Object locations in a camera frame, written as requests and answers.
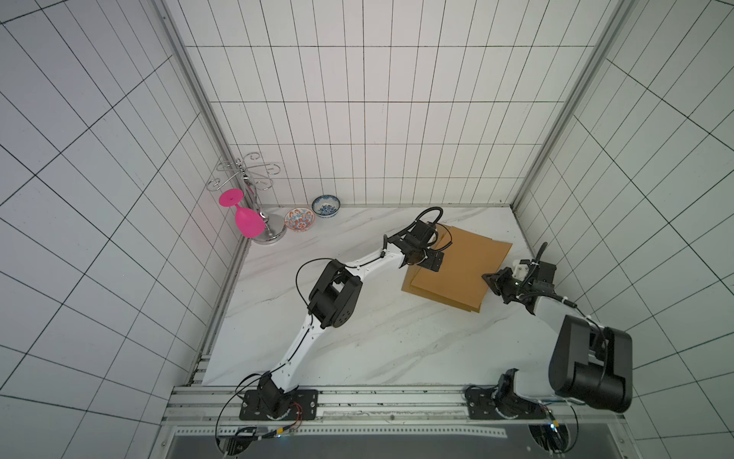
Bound brown kraft file bag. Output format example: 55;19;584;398
438;227;512;277

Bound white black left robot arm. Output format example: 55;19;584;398
243;207;451;420

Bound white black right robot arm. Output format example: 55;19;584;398
482;243;633;413

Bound lower brown kraft file bags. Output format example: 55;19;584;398
401;266;489;313

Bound blue white patterned bowl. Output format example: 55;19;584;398
311;194;341;218

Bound red blue patterned bowl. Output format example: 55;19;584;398
284;208;317;233

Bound pink plastic wine glass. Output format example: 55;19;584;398
219;189;266;239

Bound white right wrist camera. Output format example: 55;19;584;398
512;259;533;282

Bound silver wire glass rack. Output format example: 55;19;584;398
206;151;286;245

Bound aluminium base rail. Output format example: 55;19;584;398
162;386;632;451

